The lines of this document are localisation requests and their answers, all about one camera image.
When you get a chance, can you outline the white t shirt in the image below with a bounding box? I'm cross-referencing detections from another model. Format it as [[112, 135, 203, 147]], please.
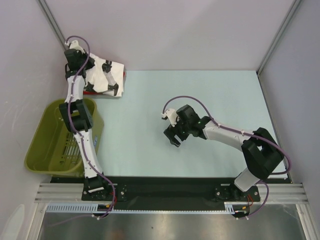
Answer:
[[86, 53, 126, 93]]

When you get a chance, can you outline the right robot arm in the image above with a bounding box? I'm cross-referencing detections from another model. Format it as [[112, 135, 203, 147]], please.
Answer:
[[161, 104, 285, 201]]

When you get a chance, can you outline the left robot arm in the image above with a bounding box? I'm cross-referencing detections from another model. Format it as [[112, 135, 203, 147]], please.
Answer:
[[59, 36, 111, 200]]

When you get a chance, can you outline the folded red t shirt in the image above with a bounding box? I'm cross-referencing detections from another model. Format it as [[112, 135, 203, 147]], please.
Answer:
[[83, 71, 127, 97]]

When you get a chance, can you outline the olive green plastic bin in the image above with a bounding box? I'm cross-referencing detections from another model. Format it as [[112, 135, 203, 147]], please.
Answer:
[[24, 98, 105, 178]]

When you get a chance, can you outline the aluminium frame post left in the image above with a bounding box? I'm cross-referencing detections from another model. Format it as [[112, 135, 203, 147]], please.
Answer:
[[36, 0, 69, 52]]

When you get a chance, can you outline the aluminium frame post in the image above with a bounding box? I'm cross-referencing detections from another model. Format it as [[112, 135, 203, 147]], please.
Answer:
[[36, 0, 69, 52], [256, 0, 304, 78]]

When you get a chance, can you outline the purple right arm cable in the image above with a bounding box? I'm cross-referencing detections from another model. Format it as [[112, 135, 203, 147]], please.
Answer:
[[162, 96, 292, 221]]

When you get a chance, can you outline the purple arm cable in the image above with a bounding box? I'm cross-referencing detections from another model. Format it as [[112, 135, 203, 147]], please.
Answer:
[[162, 96, 292, 221], [48, 35, 118, 227]]

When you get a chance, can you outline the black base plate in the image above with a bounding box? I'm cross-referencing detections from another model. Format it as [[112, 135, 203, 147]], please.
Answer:
[[51, 176, 261, 212]]

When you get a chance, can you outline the white slotted cable duct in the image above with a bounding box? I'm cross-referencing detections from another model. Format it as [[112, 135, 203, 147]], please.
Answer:
[[46, 203, 248, 215]]

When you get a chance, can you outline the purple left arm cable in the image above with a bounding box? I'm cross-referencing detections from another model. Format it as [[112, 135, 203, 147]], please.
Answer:
[[48, 35, 118, 227]]

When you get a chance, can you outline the aluminium front rail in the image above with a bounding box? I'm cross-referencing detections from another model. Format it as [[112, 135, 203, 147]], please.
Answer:
[[34, 183, 309, 205]]

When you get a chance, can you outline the aluminium frame post right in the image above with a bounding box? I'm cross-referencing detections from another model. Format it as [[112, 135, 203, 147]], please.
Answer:
[[256, 0, 304, 78]]

